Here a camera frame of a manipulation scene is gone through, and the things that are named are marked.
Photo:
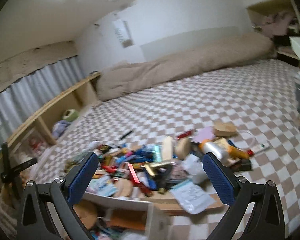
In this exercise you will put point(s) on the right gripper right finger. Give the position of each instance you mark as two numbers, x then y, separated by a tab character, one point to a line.
222	179

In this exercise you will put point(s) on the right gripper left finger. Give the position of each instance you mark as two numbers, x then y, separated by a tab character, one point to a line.
79	177

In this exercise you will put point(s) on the doll in clear case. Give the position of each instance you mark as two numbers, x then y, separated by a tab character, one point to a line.
33	144

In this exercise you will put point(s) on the white storage box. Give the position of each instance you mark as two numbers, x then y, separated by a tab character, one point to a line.
165	217

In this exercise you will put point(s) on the wooden headboard shelf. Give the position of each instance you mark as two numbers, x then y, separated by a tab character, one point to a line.
78	97

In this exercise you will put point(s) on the grey curtain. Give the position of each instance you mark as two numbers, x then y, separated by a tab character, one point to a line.
25	96

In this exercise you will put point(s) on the checkered bed blanket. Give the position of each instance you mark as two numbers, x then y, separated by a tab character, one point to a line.
258	99

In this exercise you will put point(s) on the wall hanging organizer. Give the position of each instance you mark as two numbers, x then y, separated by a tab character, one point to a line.
122	32

